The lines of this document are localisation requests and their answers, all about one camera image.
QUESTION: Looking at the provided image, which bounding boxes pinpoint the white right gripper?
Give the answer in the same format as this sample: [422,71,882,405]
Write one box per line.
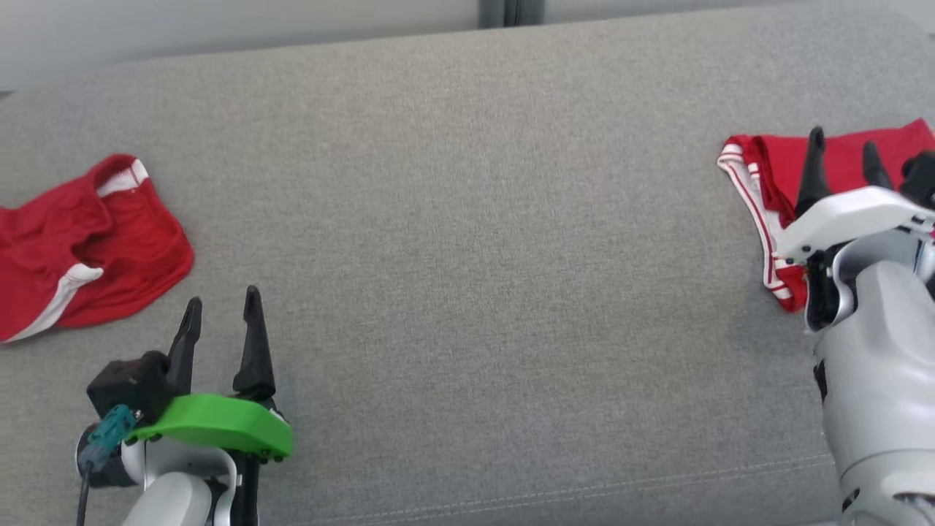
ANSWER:
[773,126,935,267]

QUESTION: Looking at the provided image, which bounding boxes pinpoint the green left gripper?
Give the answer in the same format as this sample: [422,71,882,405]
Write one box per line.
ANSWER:
[124,286,294,462]

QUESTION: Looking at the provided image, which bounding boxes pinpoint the red white basketball jersey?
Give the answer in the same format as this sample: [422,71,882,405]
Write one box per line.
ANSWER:
[717,118,935,313]

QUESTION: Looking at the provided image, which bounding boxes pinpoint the red shorts with white stripe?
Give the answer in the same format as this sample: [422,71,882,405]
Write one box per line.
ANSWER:
[0,153,196,344]

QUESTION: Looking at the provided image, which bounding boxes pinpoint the teal cable connector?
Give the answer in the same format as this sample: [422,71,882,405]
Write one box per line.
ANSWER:
[79,405,140,469]

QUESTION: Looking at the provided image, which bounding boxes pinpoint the thin black camera cable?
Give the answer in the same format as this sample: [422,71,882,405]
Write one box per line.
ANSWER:
[76,460,94,526]

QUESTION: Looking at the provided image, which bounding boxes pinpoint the grey metal double post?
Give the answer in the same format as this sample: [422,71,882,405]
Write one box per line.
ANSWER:
[478,0,546,29]

